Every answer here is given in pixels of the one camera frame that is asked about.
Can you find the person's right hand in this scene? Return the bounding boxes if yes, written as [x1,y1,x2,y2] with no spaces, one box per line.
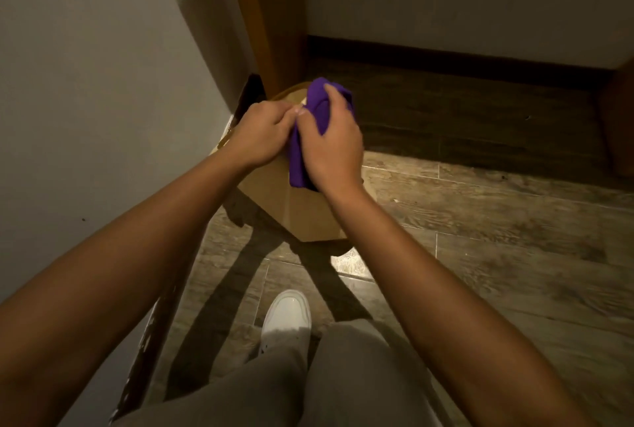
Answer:
[296,83,366,194]

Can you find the person's left hand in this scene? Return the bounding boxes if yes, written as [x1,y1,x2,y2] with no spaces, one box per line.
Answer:
[224,100,302,171]

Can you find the purple cloth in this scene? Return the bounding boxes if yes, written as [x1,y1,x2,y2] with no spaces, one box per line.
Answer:
[288,77,355,191]

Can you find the person's left forearm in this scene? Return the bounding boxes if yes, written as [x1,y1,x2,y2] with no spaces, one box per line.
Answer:
[0,147,248,427]

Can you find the person's right forearm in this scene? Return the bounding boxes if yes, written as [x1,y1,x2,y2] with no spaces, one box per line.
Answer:
[323,181,597,427]

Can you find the brown cardboard box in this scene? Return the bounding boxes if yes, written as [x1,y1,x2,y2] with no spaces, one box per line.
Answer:
[210,74,378,243]

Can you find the dark wooden baseboard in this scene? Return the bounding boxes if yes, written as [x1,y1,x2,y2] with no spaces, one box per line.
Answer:
[306,35,615,91]

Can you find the white shoe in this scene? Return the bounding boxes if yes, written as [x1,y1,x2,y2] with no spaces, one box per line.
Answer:
[259,289,312,354]

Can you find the grey trousers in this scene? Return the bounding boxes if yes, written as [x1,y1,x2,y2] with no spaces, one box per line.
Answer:
[111,319,444,427]

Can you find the wooden furniture piece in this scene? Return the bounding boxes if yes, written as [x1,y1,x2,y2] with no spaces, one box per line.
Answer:
[597,59,634,179]

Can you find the wooden door frame post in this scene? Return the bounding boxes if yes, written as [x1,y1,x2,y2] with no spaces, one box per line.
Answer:
[221,0,308,98]

